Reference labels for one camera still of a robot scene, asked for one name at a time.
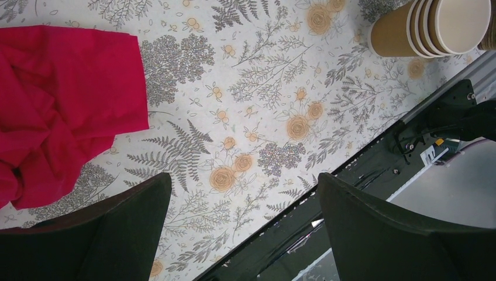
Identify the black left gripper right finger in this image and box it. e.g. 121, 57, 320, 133
317, 173, 495, 280

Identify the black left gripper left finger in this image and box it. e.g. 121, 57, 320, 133
1, 173, 172, 280

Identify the red cloth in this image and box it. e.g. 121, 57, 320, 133
1, 25, 149, 209

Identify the floral patterned table mat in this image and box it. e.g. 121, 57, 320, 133
1, 1, 482, 280

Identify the stack of brown paper cups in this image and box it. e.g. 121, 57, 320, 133
368, 0, 495, 59

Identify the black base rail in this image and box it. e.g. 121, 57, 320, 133
199, 80, 495, 280

